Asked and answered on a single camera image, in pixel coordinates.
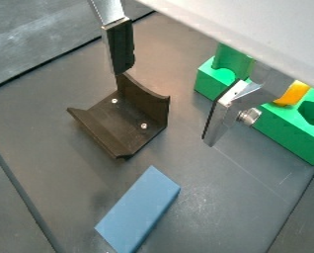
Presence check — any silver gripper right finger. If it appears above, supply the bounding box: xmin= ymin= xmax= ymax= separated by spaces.
xmin=202 ymin=61 xmax=295 ymax=146

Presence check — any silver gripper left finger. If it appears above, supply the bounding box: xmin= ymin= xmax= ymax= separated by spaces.
xmin=87 ymin=0 xmax=136 ymax=75

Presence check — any blue rectangle block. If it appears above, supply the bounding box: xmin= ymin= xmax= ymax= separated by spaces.
xmin=95 ymin=166 xmax=181 ymax=253

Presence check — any green shape sorter board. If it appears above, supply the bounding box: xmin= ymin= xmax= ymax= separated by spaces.
xmin=194 ymin=57 xmax=314 ymax=165

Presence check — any black curved fixture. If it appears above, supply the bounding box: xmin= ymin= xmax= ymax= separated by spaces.
xmin=67 ymin=73 xmax=170 ymax=159

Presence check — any yellow rounded block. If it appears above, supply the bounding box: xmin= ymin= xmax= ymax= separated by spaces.
xmin=273 ymin=80 xmax=311 ymax=107

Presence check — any green notched block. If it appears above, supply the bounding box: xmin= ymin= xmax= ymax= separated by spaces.
xmin=212 ymin=43 xmax=254 ymax=80

